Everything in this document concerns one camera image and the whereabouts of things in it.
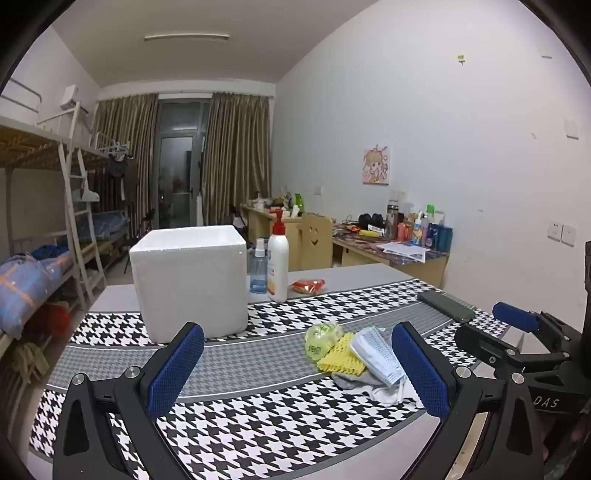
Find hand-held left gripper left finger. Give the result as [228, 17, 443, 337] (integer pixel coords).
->
[52, 322, 206, 480]

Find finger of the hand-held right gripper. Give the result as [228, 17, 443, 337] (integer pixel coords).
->
[492, 302, 583, 354]
[455, 325, 550, 376]

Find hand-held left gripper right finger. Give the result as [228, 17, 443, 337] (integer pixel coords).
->
[392, 322, 552, 480]

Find white cloth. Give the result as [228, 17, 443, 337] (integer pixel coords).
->
[372, 379, 423, 408]

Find blue face mask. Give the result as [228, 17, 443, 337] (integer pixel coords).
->
[349, 327, 409, 386]

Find grey sock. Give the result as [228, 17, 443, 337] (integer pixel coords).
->
[331, 369, 385, 398]

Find yellow foam net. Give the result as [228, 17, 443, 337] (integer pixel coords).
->
[316, 333, 365, 376]

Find white foam box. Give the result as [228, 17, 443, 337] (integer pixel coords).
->
[129, 225, 250, 343]

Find green plastic bag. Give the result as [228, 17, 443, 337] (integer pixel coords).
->
[304, 322, 345, 363]

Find black phone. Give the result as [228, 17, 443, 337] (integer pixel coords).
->
[418, 290, 475, 323]

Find houndstooth table mat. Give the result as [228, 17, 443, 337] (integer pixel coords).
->
[28, 276, 527, 480]

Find clear blue spray bottle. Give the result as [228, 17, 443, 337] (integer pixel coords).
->
[249, 239, 269, 296]

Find row of toiletry bottles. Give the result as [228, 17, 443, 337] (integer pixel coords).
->
[385, 203, 455, 252]

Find printed paper sheets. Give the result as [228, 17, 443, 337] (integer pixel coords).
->
[376, 240, 432, 263]

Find wooden desk with printed cover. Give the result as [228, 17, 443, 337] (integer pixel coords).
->
[332, 224, 451, 288]

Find red cloth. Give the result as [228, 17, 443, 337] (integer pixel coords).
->
[25, 302, 72, 342]

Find white red-pump lotion bottle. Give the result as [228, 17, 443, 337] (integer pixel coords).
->
[267, 209, 290, 304]

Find red snack packet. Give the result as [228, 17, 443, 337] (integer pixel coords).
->
[288, 278, 328, 296]

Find beige cloth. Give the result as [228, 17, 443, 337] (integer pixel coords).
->
[11, 342, 49, 380]

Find blue bed mattress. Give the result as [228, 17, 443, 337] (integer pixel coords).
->
[90, 211, 131, 241]

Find plain wooden desk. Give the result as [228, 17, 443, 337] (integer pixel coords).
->
[241, 203, 335, 273]

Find wooden chair with smiley cutout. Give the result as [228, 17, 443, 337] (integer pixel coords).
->
[299, 212, 334, 272]

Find blue checked quilt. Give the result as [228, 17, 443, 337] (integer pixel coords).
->
[0, 253, 75, 337]

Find white bed ladder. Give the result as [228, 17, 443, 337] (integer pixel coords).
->
[58, 141, 107, 301]

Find dark hanging clothes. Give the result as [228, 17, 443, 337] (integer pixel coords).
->
[107, 154, 139, 200]

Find glass balcony door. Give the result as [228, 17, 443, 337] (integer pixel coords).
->
[157, 99, 211, 227]

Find brown curtain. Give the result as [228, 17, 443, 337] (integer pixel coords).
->
[203, 92, 271, 222]
[95, 93, 159, 232]

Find white metal bunk bed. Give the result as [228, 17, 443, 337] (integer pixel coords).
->
[0, 78, 132, 333]

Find ceiling tube light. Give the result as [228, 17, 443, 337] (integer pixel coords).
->
[144, 33, 230, 42]

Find cartoon wall poster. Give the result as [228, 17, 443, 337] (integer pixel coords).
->
[362, 147, 392, 185]

